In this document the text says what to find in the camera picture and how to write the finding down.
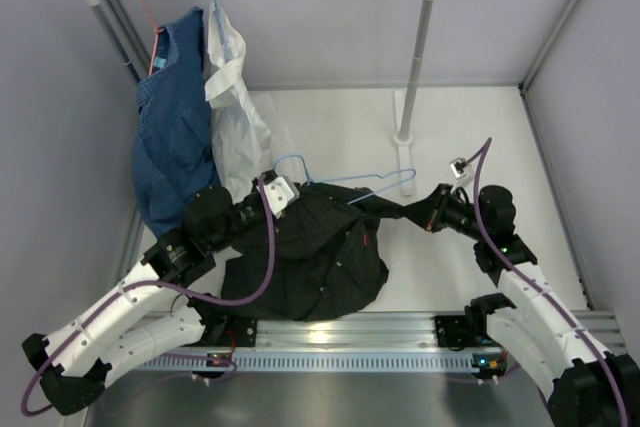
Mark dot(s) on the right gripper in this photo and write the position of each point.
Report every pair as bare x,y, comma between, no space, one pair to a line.
446,195

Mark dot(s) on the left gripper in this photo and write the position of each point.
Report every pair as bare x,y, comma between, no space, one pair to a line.
275,221

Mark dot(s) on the blue wire hanger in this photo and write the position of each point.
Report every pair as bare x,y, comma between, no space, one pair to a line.
389,180

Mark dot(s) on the black pinstriped shirt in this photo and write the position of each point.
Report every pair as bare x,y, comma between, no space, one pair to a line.
327,261

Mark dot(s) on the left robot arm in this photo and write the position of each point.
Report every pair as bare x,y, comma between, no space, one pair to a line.
152,310

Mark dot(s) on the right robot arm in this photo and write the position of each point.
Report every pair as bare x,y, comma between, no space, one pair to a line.
582,382

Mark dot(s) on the white shirt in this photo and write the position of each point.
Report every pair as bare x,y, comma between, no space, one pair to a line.
241,132

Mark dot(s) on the blue checked shirt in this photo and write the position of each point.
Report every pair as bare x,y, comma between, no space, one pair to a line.
172,157

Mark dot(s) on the light blue hanger with shirt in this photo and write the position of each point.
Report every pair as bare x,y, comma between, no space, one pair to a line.
221,29

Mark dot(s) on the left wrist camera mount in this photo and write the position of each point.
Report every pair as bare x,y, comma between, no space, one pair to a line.
280,191

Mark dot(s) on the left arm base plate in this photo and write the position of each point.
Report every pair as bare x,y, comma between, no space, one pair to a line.
229,331

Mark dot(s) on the aluminium mounting rail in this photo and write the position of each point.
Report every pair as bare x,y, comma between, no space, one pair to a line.
363,331

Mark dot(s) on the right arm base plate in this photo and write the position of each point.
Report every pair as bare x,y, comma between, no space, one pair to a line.
455,333

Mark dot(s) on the slotted cable duct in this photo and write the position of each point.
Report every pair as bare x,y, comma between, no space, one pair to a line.
430,362

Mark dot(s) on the pink wire hanger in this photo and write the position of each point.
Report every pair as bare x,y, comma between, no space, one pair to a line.
157,30

